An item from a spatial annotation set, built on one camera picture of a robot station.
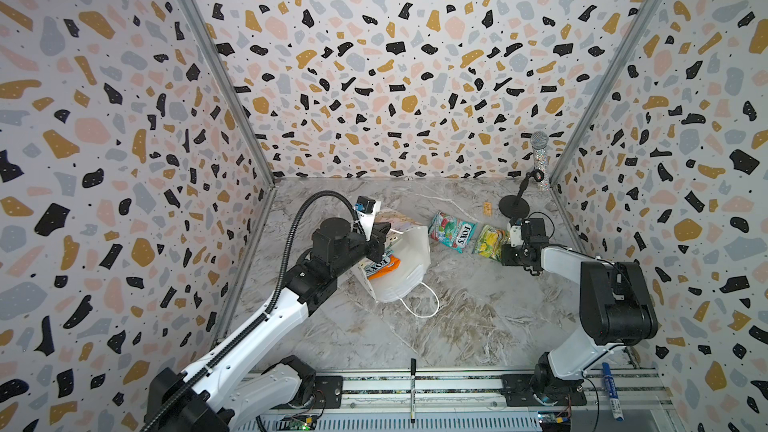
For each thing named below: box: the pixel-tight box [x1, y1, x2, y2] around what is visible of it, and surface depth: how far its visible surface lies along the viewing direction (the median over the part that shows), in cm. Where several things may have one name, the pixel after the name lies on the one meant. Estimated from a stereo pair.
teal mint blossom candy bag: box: [428, 211, 478, 254], surface depth 105 cm
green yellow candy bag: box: [472, 224, 511, 262], surface depth 102 cm
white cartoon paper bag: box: [351, 226, 431, 303], surface depth 87 cm
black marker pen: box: [410, 358, 417, 424], surface depth 77 cm
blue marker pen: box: [602, 362, 625, 421], surface depth 75 cm
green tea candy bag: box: [365, 251, 401, 280], surface depth 92 cm
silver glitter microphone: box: [530, 130, 550, 192], surface depth 92 cm
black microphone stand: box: [498, 168, 545, 219], surface depth 115 cm
